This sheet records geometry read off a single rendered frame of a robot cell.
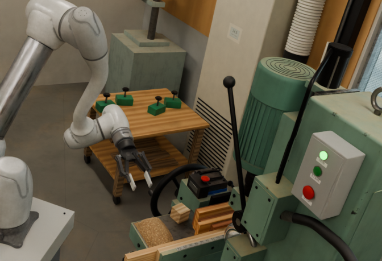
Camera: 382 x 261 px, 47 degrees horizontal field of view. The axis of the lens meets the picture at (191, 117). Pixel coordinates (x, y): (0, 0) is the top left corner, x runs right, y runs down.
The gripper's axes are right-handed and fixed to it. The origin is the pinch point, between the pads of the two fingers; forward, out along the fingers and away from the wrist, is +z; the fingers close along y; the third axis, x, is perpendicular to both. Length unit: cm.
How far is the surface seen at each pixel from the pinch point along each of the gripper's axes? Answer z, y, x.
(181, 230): 36.0, -7.0, -27.4
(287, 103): 32, 6, -83
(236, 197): 36, 7, -44
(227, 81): 19, -5, -79
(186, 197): 23.3, 1.8, -24.8
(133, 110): -86, 45, 58
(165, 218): 29.7, -9.2, -25.1
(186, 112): -78, 81, 55
